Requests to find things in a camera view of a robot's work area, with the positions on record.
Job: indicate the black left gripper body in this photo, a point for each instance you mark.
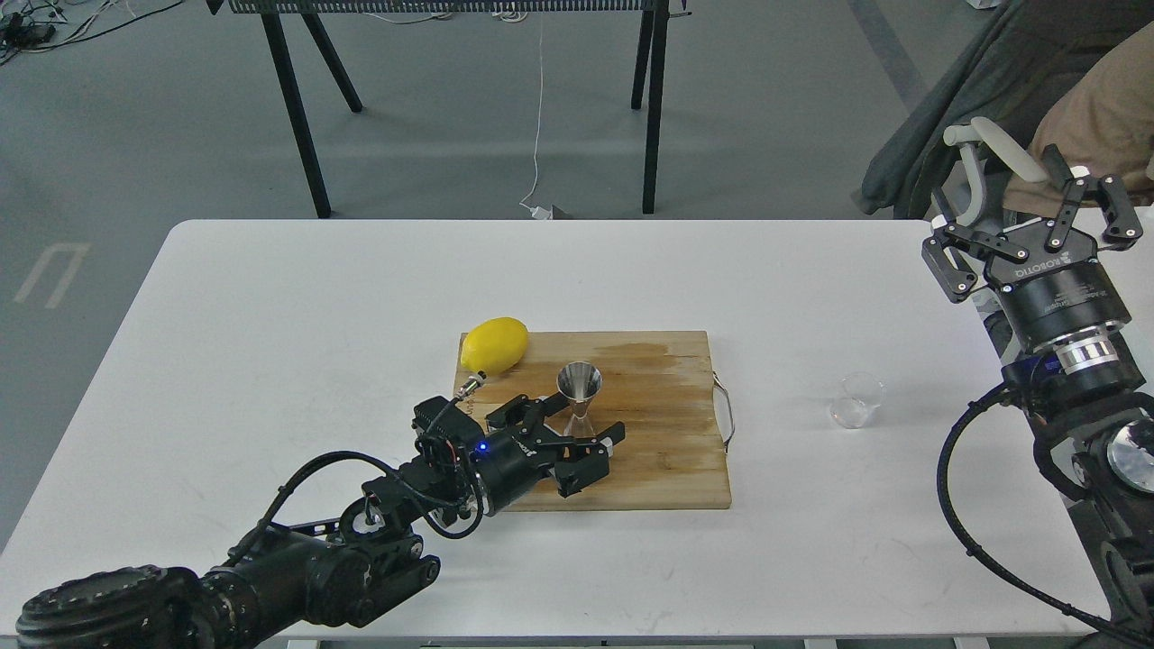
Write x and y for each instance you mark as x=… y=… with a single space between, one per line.
x=510 y=462

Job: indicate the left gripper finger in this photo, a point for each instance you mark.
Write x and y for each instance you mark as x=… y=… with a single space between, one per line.
x=522 y=411
x=577 y=463

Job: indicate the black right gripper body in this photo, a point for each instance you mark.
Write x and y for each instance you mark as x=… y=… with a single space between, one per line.
x=1052 y=294

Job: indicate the steel double jigger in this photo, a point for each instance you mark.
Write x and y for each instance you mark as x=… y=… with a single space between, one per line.
x=579 y=382

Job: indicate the small clear glass beaker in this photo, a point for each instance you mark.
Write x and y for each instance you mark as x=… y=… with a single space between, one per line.
x=861 y=395

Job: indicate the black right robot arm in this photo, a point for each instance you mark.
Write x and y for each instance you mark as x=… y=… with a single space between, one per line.
x=1073 y=377

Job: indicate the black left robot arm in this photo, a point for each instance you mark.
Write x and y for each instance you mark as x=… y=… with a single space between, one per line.
x=343 y=572

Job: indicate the yellow lemon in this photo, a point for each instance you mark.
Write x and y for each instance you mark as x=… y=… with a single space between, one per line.
x=494 y=346

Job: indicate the white office chair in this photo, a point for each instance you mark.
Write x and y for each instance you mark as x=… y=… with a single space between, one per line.
x=981 y=130

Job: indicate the wooden cutting board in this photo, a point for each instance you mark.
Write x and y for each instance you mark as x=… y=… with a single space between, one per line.
x=660 y=385

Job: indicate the person in tan shirt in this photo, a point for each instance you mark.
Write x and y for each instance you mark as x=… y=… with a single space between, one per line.
x=1105 y=122

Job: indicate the grey jacket on chair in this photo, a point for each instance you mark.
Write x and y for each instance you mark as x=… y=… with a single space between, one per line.
x=1026 y=58

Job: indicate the black metal frame table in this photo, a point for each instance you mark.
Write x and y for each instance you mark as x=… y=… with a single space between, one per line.
x=426 y=82

